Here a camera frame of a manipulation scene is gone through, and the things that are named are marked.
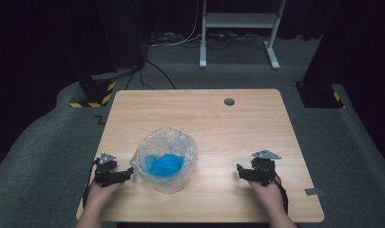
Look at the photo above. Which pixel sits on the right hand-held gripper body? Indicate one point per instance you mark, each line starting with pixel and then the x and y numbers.
pixel 263 171

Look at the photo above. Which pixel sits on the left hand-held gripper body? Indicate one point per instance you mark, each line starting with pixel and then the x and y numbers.
pixel 105 172

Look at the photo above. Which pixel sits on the round translucent trash bin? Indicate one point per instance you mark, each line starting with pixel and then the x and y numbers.
pixel 168 185

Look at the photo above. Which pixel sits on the clear plastic bin bag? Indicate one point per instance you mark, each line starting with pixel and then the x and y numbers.
pixel 164 142

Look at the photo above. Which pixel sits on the person's left hand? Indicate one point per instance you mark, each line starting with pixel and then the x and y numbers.
pixel 100 194

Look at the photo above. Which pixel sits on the person's right hand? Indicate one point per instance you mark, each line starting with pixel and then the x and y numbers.
pixel 266 194

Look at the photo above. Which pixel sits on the blue crumpled plastic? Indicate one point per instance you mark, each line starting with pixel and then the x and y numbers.
pixel 164 164

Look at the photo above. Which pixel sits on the black zigzag floor tape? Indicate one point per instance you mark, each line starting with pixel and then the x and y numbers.
pixel 100 120

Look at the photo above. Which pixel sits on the grey tape strip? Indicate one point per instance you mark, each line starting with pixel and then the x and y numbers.
pixel 314 191

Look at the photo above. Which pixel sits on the black hazard-striped stand base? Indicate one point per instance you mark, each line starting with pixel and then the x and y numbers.
pixel 96 95

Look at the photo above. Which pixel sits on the black stand base yellow mark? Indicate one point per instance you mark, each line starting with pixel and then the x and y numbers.
pixel 320 95

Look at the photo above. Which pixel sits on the white metal stand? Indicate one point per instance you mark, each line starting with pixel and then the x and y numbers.
pixel 239 20

